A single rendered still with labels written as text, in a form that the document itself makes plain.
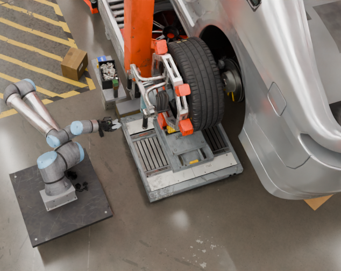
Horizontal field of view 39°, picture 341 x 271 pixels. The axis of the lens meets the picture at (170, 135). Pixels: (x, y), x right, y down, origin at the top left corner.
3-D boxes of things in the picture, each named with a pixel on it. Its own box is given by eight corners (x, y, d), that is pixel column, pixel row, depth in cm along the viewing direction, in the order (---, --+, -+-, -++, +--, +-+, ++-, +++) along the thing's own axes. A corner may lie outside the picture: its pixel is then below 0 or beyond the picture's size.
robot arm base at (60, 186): (46, 199, 334) (41, 186, 330) (44, 189, 351) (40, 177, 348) (72, 189, 338) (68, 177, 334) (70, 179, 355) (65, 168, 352)
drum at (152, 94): (175, 103, 344) (177, 92, 331) (148, 111, 338) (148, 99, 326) (169, 87, 350) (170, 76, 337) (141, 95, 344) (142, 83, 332)
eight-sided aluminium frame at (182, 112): (182, 140, 352) (191, 99, 305) (174, 142, 351) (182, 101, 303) (157, 82, 376) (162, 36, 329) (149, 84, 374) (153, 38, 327)
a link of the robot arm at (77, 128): (68, 122, 321) (75, 119, 313) (85, 121, 329) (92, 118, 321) (71, 136, 320) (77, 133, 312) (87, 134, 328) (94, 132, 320)
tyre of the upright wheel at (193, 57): (231, 80, 302) (190, 17, 339) (197, 89, 296) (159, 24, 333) (219, 142, 354) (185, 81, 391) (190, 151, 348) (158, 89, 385)
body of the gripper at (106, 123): (115, 124, 330) (100, 126, 322) (111, 132, 335) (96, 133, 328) (111, 115, 333) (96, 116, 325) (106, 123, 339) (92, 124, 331)
